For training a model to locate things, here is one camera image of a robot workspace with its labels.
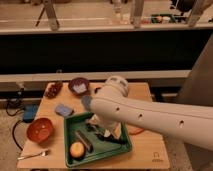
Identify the yellow red apple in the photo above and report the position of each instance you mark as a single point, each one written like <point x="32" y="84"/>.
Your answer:
<point x="77" y="150"/>

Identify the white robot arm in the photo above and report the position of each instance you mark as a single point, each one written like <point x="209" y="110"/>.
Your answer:
<point x="190" y="123"/>

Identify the purple bowl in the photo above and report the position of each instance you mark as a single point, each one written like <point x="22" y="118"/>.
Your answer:
<point x="79" y="86"/>

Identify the red bowl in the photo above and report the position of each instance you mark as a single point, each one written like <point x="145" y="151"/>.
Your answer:
<point x="40" y="130"/>

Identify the small metal cup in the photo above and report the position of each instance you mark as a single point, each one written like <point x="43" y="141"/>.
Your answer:
<point x="97" y="90"/>

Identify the grey blue cloth piece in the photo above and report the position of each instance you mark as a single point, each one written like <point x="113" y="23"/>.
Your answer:
<point x="86" y="100"/>

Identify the dark grey tool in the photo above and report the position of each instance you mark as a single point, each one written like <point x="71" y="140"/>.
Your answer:
<point x="93" y="128"/>

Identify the blue sponge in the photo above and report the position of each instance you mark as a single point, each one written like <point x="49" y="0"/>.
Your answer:
<point x="63" y="110"/>

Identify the orange carrot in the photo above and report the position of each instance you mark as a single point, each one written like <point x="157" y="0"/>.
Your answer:
<point x="135" y="130"/>

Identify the green plastic tray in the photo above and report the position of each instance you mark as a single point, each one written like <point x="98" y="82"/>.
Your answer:
<point x="96" y="145"/>

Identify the dark brown bar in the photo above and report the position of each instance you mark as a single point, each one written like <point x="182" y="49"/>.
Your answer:
<point x="84" y="140"/>

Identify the blue box on floor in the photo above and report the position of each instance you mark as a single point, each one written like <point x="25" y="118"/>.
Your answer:
<point x="30" y="113"/>

